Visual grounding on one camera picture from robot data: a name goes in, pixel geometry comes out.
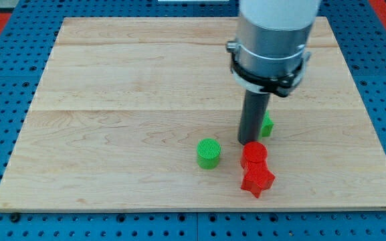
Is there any light wooden board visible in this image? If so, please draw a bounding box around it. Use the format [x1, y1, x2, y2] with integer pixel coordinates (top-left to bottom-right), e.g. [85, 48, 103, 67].
[0, 17, 386, 213]

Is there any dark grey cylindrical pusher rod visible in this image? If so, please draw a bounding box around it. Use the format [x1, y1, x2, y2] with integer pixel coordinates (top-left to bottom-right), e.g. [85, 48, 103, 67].
[237, 90, 270, 145]

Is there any red star block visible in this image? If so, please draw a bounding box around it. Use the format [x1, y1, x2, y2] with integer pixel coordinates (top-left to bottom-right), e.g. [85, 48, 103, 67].
[241, 162, 276, 198]

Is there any red cylinder block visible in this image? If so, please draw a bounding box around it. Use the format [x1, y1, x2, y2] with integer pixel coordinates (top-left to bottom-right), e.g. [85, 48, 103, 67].
[240, 141, 268, 168]

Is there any green star block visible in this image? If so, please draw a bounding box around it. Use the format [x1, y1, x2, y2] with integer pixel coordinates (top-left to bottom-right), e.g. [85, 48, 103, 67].
[260, 110, 274, 137]

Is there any green cylinder block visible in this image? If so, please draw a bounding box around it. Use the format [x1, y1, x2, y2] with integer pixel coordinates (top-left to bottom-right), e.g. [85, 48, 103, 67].
[197, 138, 221, 169]

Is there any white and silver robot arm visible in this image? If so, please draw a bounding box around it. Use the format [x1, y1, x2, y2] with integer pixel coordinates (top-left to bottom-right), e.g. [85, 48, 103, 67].
[226, 0, 321, 97]

